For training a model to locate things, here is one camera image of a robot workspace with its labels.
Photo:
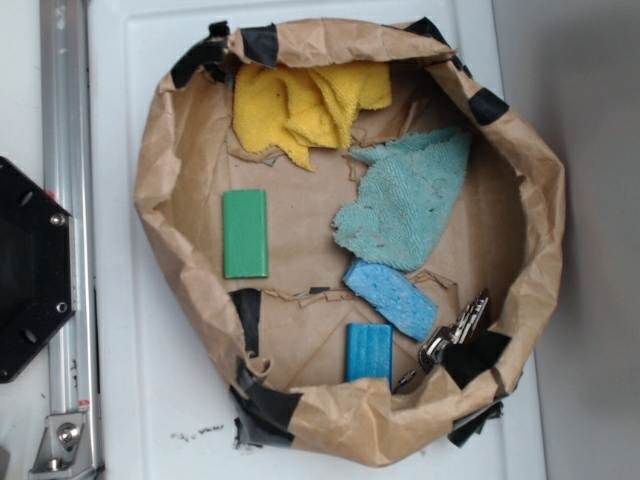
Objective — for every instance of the blue sponge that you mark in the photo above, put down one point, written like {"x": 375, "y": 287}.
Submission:
{"x": 392, "y": 295}

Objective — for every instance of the silver metal keys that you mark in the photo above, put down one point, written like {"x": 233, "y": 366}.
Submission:
{"x": 472, "y": 320}

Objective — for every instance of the teal microfiber cloth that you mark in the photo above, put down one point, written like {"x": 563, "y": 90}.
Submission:
{"x": 405, "y": 198}

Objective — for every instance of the green rectangular block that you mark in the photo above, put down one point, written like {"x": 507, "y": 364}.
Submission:
{"x": 245, "y": 234}

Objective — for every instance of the metal corner bracket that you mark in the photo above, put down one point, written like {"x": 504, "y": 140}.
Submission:
{"x": 64, "y": 451}

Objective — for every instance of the aluminium extrusion rail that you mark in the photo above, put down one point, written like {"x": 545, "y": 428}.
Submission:
{"x": 73, "y": 359}

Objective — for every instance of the yellow microfiber cloth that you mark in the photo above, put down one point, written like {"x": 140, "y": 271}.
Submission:
{"x": 297, "y": 109}

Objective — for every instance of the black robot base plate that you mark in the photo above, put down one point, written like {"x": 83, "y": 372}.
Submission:
{"x": 36, "y": 270}

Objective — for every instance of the blue rectangular block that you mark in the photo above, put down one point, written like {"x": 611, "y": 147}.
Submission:
{"x": 369, "y": 352}

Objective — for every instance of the brown paper bag bin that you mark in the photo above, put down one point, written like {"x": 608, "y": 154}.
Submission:
{"x": 279, "y": 343}

